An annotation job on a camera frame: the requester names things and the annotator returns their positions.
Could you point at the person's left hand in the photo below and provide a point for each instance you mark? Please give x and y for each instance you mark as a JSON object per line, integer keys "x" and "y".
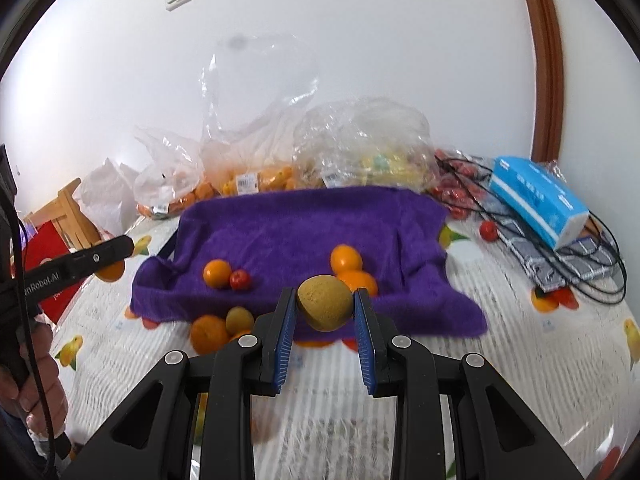
{"x": 47, "y": 390}

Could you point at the white plastic bag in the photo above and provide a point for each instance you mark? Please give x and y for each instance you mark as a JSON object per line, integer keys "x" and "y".
{"x": 107, "y": 190}

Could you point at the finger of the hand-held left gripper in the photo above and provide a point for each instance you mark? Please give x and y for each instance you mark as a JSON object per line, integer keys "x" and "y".
{"x": 100, "y": 257}

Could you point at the purple towel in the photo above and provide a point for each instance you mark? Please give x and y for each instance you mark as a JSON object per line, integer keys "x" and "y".
{"x": 300, "y": 230}

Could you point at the wooden chair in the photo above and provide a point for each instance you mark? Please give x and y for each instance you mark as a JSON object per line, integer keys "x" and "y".
{"x": 65, "y": 210}

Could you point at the blue tissue pack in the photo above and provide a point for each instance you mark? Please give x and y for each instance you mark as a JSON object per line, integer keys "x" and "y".
{"x": 535, "y": 195}

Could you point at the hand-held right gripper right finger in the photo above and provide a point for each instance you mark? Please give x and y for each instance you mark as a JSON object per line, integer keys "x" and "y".
{"x": 365, "y": 345}

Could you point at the clear plastic bag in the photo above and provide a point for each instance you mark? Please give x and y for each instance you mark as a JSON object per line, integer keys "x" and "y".
{"x": 360, "y": 130}
{"x": 165, "y": 170}
{"x": 250, "y": 110}

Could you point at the pile of yellow-orange fruits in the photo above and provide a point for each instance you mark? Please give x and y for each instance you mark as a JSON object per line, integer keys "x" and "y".
{"x": 275, "y": 177}

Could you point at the grey striped cloth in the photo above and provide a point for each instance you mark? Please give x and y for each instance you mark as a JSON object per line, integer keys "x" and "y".
{"x": 550, "y": 265}

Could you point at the red box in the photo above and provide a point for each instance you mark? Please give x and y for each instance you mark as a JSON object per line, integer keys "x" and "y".
{"x": 45, "y": 247}

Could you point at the yellow-brown round fruit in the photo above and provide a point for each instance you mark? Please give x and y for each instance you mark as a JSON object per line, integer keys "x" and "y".
{"x": 325, "y": 305}

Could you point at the small green round fruit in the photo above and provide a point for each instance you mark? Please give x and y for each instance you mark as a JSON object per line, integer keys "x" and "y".
{"x": 239, "y": 321}

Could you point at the pile of yellow fruits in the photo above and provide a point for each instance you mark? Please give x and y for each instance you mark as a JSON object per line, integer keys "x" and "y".
{"x": 395, "y": 167}

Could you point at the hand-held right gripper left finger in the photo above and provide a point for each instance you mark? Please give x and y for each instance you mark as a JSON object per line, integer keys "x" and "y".
{"x": 284, "y": 345}

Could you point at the brown wooden door frame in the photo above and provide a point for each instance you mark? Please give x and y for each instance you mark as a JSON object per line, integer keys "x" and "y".
{"x": 545, "y": 85}

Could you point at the fruit-print tablecloth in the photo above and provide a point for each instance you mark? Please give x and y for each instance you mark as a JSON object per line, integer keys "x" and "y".
{"x": 500, "y": 360}

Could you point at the orange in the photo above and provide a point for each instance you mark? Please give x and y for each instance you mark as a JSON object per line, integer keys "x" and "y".
{"x": 360, "y": 282}
{"x": 111, "y": 272}
{"x": 217, "y": 273}
{"x": 207, "y": 335}
{"x": 346, "y": 258}

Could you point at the pile of cherry tomatoes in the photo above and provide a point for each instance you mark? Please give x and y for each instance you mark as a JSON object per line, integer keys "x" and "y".
{"x": 452, "y": 195}

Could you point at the small red fruit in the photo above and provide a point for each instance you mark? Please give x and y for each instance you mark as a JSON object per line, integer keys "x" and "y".
{"x": 240, "y": 280}

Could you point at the single cherry tomato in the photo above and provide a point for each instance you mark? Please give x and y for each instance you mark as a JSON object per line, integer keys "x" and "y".
{"x": 487, "y": 230}

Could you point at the pile of tangerines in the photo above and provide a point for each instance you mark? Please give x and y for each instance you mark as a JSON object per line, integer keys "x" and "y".
{"x": 187, "y": 202}

